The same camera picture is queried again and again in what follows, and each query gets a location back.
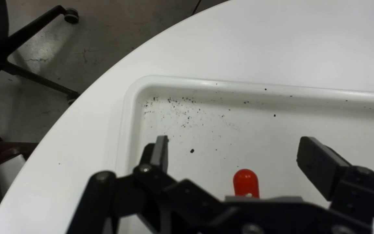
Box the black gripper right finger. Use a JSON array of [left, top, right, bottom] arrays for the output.
[[296, 135, 374, 218]]

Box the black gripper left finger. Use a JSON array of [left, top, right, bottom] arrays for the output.
[[135, 134, 170, 174]]

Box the white plastic tray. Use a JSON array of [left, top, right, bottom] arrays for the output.
[[114, 75, 374, 234]]

